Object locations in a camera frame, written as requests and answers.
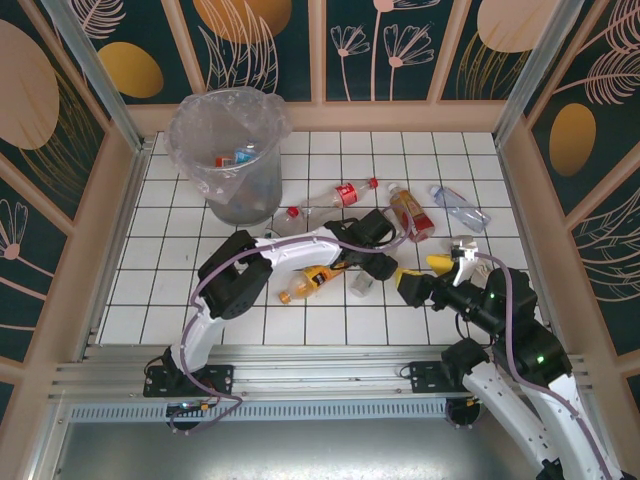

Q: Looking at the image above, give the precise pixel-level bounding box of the clear bottle blue label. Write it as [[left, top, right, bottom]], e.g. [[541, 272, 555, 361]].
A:
[[232, 141, 259, 167]]

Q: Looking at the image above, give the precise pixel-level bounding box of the clear plastic bin liner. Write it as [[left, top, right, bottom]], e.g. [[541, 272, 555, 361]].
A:
[[167, 86, 294, 206]]

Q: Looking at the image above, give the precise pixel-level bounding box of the grey metal base panel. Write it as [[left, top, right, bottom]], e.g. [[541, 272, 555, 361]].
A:
[[29, 399, 621, 480]]

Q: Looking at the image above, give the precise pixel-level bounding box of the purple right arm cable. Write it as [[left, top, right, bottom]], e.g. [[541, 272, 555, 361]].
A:
[[452, 252, 621, 480]]

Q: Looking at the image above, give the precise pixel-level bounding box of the grey metal mesh bin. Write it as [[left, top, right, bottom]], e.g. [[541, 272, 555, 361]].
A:
[[167, 87, 294, 226]]

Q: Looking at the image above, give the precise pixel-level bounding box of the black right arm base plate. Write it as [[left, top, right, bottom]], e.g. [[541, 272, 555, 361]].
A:
[[408, 360, 454, 396]]

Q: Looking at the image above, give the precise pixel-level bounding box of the small clear cup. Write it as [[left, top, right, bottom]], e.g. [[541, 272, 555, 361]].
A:
[[348, 271, 377, 298]]

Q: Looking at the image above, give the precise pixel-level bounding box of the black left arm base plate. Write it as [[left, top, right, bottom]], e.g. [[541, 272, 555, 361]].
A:
[[143, 357, 236, 399]]

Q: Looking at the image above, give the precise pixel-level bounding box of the tea bottle gold red label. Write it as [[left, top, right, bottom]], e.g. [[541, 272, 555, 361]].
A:
[[388, 182, 436, 244]]

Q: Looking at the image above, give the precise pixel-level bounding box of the water bottle red white label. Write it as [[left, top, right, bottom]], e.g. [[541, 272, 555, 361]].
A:
[[264, 205, 307, 239]]

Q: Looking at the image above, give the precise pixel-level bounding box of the aluminium corner post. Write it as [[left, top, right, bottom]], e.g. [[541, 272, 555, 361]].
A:
[[39, 0, 154, 154], [492, 0, 584, 149]]

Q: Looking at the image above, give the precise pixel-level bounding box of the perforated grey cable tray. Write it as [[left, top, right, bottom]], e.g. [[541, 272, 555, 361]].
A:
[[67, 402, 481, 424]]

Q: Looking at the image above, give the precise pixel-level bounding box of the aluminium mounting rail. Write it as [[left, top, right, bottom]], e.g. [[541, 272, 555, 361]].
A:
[[47, 347, 594, 401]]

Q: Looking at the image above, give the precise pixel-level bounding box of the clear unlabelled water bottle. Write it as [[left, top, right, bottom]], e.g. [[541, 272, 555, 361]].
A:
[[429, 184, 492, 235]]

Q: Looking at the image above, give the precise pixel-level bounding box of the aluminium side rail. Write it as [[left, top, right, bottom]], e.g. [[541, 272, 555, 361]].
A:
[[494, 137, 576, 359], [74, 139, 154, 364]]

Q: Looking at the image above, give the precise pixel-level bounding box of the orange juice bottle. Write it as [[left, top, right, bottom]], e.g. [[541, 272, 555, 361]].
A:
[[278, 264, 347, 305]]

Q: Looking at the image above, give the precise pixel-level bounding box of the clear cola bottle red label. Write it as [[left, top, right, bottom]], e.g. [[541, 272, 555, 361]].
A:
[[299, 176, 380, 221]]

